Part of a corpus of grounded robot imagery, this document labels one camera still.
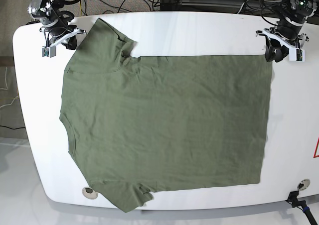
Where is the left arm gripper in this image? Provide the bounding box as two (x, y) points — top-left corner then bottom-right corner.
(256, 28), (309, 62)

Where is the black clamp with cable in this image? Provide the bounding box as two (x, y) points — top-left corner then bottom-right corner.
(286, 191), (318, 225)

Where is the olive green T-shirt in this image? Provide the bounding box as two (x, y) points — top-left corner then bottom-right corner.
(60, 19), (272, 213)

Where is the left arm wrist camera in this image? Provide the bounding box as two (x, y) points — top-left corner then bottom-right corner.
(289, 48), (305, 62)

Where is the red warning sticker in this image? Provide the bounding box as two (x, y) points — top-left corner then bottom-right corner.
(314, 139), (319, 158)

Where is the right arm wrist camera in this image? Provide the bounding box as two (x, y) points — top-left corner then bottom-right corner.
(42, 46), (56, 58)

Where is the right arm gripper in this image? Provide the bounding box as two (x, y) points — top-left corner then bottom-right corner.
(39, 24), (86, 50)

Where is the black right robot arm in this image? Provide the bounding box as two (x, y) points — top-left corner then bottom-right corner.
(27, 0), (81, 50)

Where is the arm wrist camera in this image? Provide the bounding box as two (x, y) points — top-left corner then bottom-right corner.
(42, 46), (56, 58)
(289, 48), (305, 62)

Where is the yellow cable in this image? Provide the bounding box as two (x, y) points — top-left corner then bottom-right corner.
(78, 0), (90, 17)

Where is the left table grommet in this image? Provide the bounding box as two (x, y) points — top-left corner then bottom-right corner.
(82, 187), (98, 200)

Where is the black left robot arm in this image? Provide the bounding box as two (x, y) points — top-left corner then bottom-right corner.
(68, 0), (317, 66)

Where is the table grommet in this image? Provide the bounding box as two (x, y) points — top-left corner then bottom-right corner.
(297, 179), (311, 191)
(82, 187), (98, 200)

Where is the right table grommet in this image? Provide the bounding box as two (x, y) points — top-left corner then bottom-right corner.
(297, 179), (311, 191)

